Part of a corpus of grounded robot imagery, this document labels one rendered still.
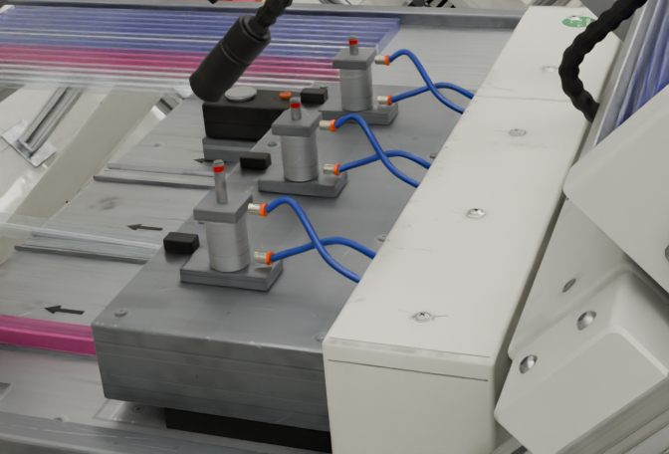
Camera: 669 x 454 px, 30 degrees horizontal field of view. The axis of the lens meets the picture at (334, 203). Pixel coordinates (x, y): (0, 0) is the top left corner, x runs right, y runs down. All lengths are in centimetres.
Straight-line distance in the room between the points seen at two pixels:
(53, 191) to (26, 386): 125
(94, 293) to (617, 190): 42
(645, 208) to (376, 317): 17
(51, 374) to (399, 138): 27
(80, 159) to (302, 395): 132
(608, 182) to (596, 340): 6
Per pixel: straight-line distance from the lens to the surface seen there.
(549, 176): 71
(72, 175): 193
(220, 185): 64
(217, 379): 63
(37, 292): 81
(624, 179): 46
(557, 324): 51
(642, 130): 45
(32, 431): 67
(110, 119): 185
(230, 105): 93
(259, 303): 64
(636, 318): 47
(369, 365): 57
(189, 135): 101
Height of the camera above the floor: 159
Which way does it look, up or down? 33 degrees down
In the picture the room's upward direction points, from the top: 46 degrees clockwise
